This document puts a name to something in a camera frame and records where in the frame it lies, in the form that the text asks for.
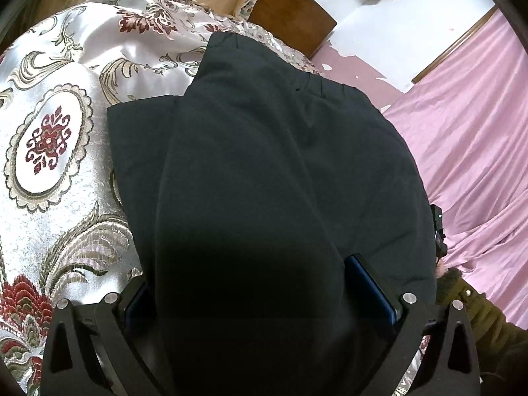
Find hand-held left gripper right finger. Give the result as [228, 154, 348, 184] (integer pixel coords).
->
[346, 253, 481, 396]

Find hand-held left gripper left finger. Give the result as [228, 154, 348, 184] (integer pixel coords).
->
[41, 278, 174, 396]

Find black pants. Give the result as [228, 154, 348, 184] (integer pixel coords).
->
[106, 32, 439, 396]

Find person's right forearm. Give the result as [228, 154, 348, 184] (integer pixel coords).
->
[433, 266, 528, 396]

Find pink curtain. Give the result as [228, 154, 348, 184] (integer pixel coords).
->
[381, 8, 528, 326]

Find floral satin bedspread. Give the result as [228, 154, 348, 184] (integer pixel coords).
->
[0, 0, 434, 396]

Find brown wooden headboard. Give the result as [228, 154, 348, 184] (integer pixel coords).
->
[247, 0, 338, 60]

